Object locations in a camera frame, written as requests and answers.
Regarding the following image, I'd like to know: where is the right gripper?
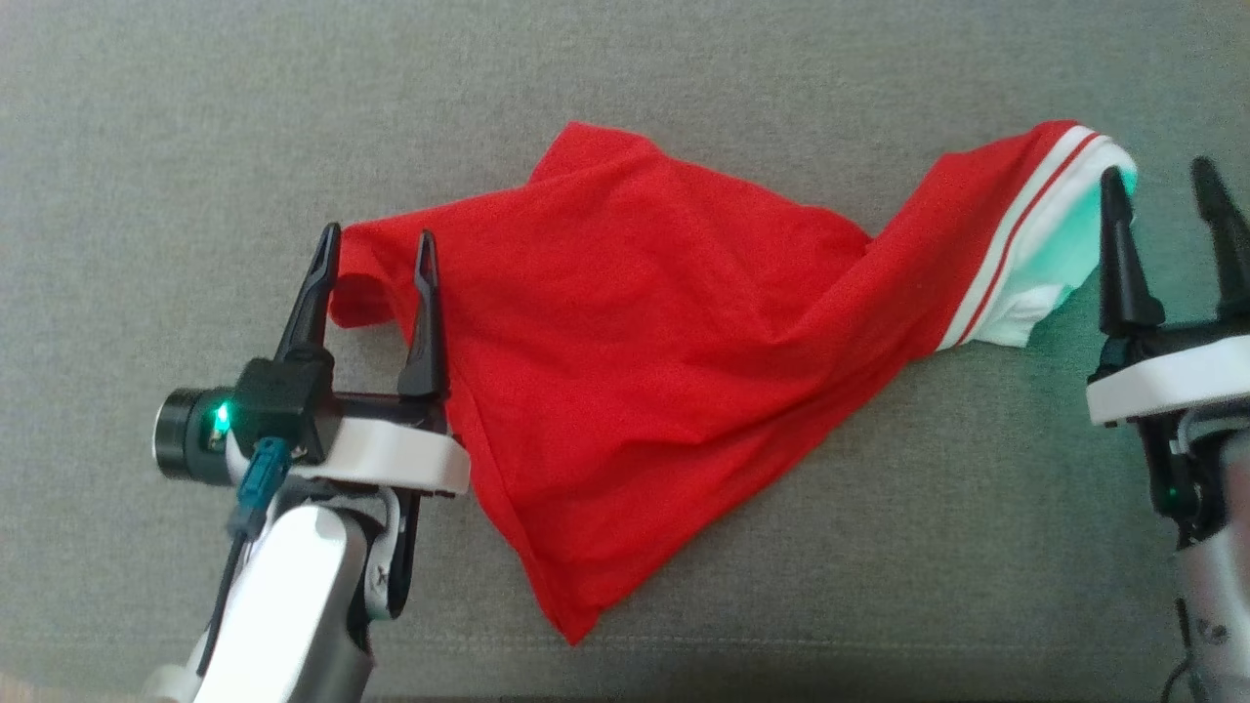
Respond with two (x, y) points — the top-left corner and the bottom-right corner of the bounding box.
(1086, 156), (1250, 534)

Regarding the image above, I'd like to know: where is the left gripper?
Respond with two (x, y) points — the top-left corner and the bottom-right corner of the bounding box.
(153, 223), (471, 622)

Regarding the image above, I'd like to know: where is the red basketball jersey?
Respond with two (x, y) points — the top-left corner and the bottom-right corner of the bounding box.
(329, 119), (1139, 647)

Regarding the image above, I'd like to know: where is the left camera cable teal connector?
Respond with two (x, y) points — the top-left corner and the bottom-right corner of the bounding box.
(195, 436), (294, 680)

